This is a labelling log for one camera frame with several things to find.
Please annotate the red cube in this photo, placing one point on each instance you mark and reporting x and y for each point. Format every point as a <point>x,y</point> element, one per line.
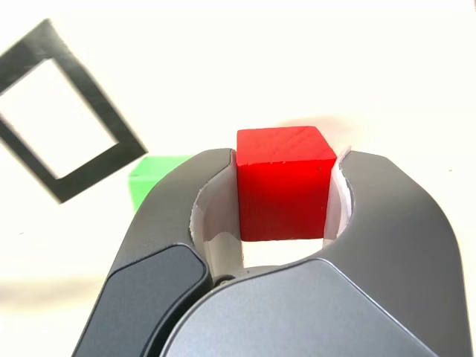
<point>282,193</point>

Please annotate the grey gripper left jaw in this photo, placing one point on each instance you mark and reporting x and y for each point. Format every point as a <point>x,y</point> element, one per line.
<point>156,238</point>

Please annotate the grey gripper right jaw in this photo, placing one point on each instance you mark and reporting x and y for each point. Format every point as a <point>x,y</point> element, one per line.
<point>372,290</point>

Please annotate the black tape square outline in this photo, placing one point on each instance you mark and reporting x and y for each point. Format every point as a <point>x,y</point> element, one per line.
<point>100,104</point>

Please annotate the green cube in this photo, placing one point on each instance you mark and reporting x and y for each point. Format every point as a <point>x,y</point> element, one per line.
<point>143,182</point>

